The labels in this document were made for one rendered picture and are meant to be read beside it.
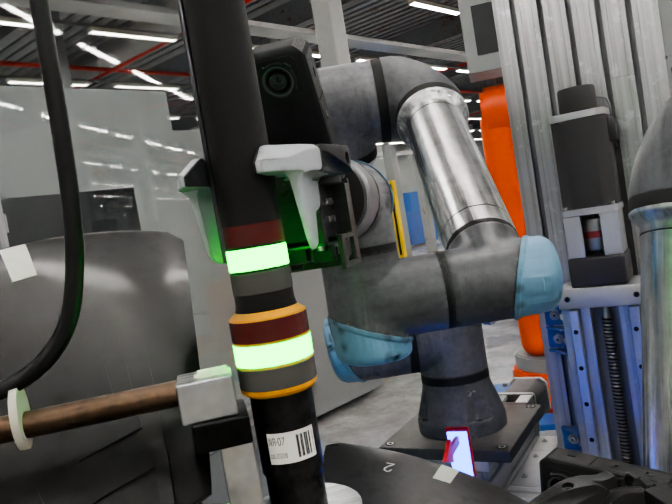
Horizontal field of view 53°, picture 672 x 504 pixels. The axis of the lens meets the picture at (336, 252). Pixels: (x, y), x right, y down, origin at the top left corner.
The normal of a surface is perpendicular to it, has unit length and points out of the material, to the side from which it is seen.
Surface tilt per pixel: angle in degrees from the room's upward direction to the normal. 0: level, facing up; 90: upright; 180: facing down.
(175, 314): 43
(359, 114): 111
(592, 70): 90
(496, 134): 96
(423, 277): 59
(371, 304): 89
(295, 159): 90
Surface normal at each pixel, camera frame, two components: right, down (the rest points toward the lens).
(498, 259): -0.12, -0.57
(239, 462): 0.21, 0.02
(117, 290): 0.17, -0.72
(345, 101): -0.01, 0.09
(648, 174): -0.91, -0.12
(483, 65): -0.22, 0.09
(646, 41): -0.48, 0.13
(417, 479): 0.08, -0.98
